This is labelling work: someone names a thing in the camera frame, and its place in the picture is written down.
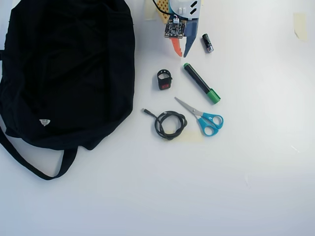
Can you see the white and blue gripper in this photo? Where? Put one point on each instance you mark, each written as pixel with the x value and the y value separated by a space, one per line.
pixel 191 31

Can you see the black fabric bag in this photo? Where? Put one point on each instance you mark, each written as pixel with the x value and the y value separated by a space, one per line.
pixel 69 73

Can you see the black cylindrical battery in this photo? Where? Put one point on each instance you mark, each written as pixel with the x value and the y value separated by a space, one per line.
pixel 208 43

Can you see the black marker green cap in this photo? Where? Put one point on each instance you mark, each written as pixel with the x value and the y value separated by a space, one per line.
pixel 199 82

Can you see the wide beige tape patch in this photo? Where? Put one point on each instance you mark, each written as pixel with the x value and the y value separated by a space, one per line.
pixel 193 137

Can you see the long beige tape strip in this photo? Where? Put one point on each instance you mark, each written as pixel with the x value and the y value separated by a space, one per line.
pixel 300 27

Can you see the bare camera circuit board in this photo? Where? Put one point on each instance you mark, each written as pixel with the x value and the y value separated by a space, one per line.
pixel 175 29

